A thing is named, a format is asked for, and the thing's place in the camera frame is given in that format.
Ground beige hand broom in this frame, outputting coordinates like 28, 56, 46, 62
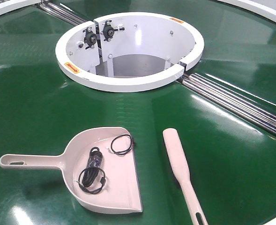
163, 128, 208, 225

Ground beige plastic dustpan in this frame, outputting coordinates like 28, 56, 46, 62
0, 127, 142, 214

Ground black cable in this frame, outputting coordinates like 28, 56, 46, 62
77, 134, 136, 195

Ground right steel conveyor rollers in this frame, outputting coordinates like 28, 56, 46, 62
179, 73, 276, 136

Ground steel conveyor rollers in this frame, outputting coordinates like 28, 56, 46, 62
37, 0, 87, 26
179, 73, 276, 136

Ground rear steel conveyor rollers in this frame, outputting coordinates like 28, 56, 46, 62
37, 0, 87, 26

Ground orange arrow warning sticker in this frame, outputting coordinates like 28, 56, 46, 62
64, 62, 80, 74

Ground right black bearing block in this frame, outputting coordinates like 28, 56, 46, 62
101, 20, 125, 42

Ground black bearing block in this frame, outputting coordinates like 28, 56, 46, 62
101, 20, 125, 42
84, 27, 97, 50

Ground left black bearing block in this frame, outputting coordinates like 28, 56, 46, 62
84, 27, 97, 50

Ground orange rear warning sticker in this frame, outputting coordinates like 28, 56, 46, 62
170, 17, 184, 24

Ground white outer rim right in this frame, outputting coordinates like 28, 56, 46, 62
220, 0, 276, 23

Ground white rim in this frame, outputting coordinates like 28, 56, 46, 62
220, 0, 276, 23
0, 0, 41, 15

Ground white outer rim left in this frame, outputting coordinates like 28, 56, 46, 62
0, 0, 41, 15

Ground white inner conveyor ring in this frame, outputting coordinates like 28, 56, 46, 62
55, 12, 205, 93

